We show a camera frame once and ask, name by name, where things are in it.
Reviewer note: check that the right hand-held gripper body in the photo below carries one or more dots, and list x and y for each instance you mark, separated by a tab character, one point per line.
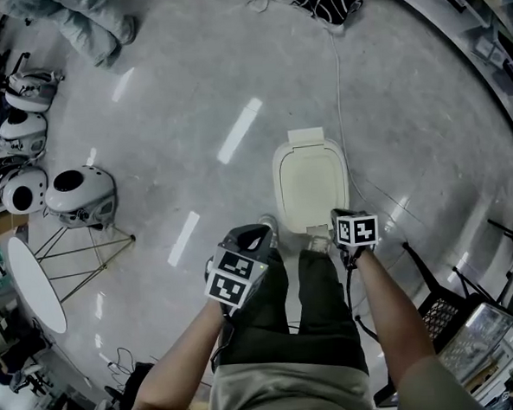
357	230

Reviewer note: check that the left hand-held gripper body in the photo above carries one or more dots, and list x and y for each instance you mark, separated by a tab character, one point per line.
229	284

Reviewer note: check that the person's right forearm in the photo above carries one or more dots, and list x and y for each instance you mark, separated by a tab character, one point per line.
393	313

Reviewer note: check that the person's left forearm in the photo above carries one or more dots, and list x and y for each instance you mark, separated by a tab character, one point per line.
183	356

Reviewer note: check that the person's right shoe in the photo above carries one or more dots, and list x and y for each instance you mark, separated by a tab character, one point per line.
319	244

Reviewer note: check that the person's shoe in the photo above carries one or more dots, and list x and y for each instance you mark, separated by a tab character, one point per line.
268	227
319	244

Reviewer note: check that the person's black trousers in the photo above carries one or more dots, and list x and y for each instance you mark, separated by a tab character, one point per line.
272	320

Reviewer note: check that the person's left shoe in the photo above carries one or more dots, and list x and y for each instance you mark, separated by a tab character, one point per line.
268	227

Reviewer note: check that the black folding chair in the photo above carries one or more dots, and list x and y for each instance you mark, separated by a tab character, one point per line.
441	314

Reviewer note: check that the person's beige shirt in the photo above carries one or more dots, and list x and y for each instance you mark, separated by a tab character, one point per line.
289	393

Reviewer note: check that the white robot helmets pile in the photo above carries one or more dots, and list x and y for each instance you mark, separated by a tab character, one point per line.
82	189

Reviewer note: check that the white round table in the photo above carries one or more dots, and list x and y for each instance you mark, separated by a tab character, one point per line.
36	282

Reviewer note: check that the white shelf unit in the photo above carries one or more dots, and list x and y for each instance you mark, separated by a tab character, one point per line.
482	77

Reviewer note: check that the white dome backpack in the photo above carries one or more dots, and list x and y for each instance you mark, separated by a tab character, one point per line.
24	192
22	132
30	92

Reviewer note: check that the row of clear storage bins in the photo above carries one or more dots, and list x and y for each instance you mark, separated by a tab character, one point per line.
483	8

